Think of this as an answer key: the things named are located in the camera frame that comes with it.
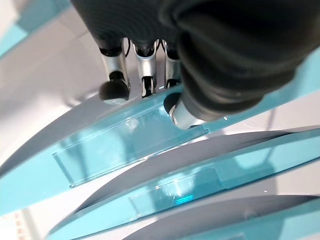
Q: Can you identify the robot left hand black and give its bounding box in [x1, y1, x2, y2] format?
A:
[69, 0, 320, 131]

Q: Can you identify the blue white cart drawer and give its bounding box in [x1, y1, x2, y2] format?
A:
[0, 0, 101, 106]
[119, 194, 320, 240]
[0, 53, 320, 208]
[47, 127, 320, 236]

